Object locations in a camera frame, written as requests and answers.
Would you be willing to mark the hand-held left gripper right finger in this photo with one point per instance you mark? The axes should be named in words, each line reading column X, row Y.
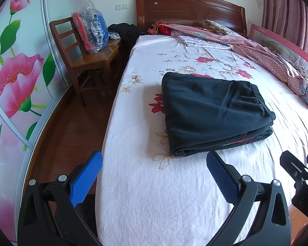
column 220, row 176

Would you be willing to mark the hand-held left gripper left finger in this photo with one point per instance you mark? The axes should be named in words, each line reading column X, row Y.
column 88, row 174

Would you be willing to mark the dark pants with red stripe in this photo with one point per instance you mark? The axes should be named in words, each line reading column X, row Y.
column 210, row 107

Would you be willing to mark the bed with white floral sheet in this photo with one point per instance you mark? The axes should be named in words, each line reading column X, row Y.
column 143, row 197

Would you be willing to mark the floral wardrobe door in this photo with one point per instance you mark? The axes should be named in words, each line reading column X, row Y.
column 20, row 82

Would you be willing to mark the wooden chair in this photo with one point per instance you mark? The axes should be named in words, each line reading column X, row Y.
column 92, row 59

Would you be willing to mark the pink patterned quilt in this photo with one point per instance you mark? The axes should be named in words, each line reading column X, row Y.
column 246, row 46

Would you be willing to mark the wooden nightstand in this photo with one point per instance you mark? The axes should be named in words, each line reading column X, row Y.
column 116, row 43

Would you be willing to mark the grey cloth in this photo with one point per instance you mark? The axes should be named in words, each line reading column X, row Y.
column 114, row 35

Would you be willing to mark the clear plastic bag with clothes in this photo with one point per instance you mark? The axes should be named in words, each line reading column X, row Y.
column 97, row 28

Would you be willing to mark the black clothing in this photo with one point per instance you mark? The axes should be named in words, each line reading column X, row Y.
column 128, row 32

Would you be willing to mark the beige floral cloth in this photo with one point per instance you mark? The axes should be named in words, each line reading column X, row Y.
column 218, row 27

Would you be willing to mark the pink curtain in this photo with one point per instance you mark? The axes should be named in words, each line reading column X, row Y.
column 285, row 10

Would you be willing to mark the red pillow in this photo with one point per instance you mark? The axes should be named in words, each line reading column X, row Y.
column 166, row 29

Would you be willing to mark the orange fringed cloth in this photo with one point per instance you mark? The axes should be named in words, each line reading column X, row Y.
column 154, row 28

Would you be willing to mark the wooden headboard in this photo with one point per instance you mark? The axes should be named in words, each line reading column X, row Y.
column 184, row 10

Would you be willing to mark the pink bed guard rail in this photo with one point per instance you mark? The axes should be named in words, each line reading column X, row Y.
column 272, row 37

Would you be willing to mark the white wall switch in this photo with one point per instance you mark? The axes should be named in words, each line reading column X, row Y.
column 122, row 6

